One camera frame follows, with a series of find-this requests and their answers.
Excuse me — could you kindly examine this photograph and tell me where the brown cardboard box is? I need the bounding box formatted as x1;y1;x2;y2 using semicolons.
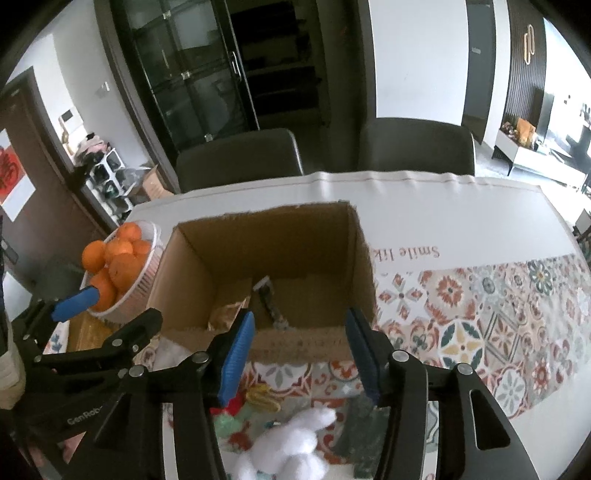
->
147;200;379;365

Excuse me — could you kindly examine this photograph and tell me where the black glass cabinet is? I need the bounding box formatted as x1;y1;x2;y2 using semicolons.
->
99;0;333;158

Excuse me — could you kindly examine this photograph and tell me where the patterned tablecloth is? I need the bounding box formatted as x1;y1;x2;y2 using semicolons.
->
46;171;591;480

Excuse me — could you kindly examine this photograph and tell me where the white low media console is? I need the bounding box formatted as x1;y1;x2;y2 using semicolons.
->
492;127;591;190

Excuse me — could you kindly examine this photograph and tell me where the white shoe rack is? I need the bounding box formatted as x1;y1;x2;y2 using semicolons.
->
85;150;139;217

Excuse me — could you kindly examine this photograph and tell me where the woven brown mat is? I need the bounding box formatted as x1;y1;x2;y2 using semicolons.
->
69;314;121;354

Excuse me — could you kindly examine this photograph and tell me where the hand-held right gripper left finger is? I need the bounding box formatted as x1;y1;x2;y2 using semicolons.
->
88;310;257;480

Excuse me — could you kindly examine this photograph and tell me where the dark packet with white end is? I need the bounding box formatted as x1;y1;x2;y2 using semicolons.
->
252;275;291;330

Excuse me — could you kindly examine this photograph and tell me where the red and white door poster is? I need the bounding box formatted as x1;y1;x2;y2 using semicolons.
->
0;129;38;220

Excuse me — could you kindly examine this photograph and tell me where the wall intercom panel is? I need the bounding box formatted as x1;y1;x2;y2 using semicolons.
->
58;106;84;134

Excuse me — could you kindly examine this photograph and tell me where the dark green cloth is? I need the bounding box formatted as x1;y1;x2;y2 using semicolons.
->
330;392;393;472

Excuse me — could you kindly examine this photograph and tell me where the green soft toy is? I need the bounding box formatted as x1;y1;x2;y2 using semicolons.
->
210;408;250;439

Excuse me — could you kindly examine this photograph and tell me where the brown wooden door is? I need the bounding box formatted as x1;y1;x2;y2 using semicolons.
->
0;69;112;278

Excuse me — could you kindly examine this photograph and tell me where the golden snack packet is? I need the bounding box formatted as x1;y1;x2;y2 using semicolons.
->
208;295;252;330

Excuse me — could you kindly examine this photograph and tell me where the dark grey dining chair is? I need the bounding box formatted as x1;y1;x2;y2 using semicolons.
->
175;128;304;193
358;117;476;177

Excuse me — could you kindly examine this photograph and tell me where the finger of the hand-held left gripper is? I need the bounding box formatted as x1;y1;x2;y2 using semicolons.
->
17;285;100;334
34;308;164;368

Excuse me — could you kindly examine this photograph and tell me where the person's left forearm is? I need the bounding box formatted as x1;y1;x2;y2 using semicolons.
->
0;318;26;411

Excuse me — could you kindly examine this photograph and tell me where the pile of oranges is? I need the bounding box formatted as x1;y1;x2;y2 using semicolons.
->
82;222;153;311

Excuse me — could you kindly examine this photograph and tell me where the white plush rabbit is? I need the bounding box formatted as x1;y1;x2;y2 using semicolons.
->
231;406;338;480

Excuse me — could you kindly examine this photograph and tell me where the dark interior door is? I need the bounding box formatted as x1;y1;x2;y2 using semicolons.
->
462;0;497;144

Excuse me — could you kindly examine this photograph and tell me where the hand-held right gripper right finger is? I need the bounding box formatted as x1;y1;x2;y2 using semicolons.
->
345;307;523;480

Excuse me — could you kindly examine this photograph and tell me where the small brown cardboard carton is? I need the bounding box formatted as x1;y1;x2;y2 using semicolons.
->
141;164;176;199

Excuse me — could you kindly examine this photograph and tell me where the white ribbed plastic basket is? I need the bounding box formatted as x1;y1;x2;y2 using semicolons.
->
83;220;162;324

